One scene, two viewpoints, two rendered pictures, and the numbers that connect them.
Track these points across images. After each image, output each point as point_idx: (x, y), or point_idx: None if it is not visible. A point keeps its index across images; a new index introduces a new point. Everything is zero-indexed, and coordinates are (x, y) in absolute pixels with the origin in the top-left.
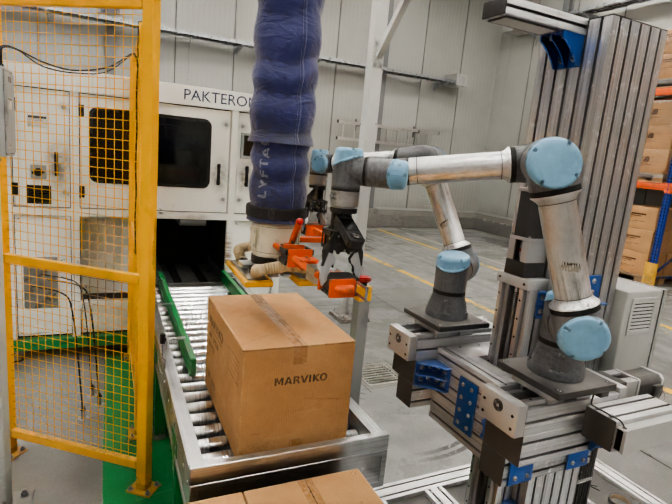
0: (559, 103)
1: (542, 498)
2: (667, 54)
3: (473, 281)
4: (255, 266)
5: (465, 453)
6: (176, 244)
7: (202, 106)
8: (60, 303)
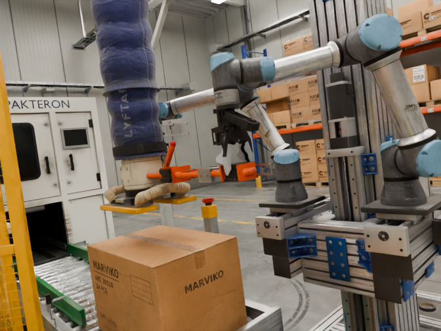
0: (334, 23)
1: (403, 314)
2: (312, 47)
3: (243, 211)
4: (140, 194)
5: (305, 318)
6: None
7: (22, 112)
8: None
